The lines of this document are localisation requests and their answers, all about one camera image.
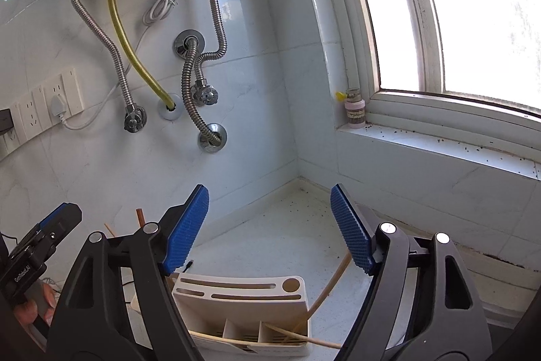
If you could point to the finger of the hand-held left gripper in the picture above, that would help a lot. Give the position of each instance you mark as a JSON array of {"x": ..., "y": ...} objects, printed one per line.
[{"x": 55, "y": 228}]

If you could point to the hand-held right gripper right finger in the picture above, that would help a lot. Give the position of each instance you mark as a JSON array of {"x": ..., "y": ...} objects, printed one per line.
[{"x": 351, "y": 225}]

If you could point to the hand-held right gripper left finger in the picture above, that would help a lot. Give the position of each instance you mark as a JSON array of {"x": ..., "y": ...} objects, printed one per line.
[{"x": 188, "y": 225}]

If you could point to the light bamboo chopstick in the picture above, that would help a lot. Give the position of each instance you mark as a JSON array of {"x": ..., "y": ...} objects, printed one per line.
[
  {"x": 224, "y": 337},
  {"x": 325, "y": 293},
  {"x": 110, "y": 230},
  {"x": 317, "y": 340}
]

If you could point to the cream plastic utensil holder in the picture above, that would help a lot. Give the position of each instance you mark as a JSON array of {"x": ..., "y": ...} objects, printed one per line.
[{"x": 236, "y": 301}]

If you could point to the person's left hand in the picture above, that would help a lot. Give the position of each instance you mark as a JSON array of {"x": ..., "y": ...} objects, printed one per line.
[{"x": 38, "y": 304}]

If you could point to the reddish brown wooden chopstick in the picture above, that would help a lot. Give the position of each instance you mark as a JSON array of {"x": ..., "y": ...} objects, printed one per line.
[{"x": 140, "y": 219}]

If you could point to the black power adapter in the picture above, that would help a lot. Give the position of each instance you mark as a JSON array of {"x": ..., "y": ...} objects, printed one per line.
[{"x": 5, "y": 120}]

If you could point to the chrome angle valve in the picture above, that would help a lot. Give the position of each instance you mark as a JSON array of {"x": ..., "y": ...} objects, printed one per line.
[
  {"x": 134, "y": 118},
  {"x": 205, "y": 93}
]

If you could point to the white power plug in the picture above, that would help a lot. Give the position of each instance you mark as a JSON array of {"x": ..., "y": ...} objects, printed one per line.
[{"x": 58, "y": 107}]

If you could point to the chrome wall flange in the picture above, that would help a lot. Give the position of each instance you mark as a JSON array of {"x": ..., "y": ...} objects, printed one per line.
[
  {"x": 217, "y": 134},
  {"x": 181, "y": 41}
]

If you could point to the white wall socket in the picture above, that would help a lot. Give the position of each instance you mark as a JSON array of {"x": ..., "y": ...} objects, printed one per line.
[
  {"x": 69, "y": 90},
  {"x": 42, "y": 111},
  {"x": 25, "y": 120}
]

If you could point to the white wall flange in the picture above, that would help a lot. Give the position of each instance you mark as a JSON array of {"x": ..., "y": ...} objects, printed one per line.
[{"x": 165, "y": 111}]

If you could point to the white window frame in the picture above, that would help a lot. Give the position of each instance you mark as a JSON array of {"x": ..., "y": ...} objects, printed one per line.
[{"x": 359, "y": 5}]

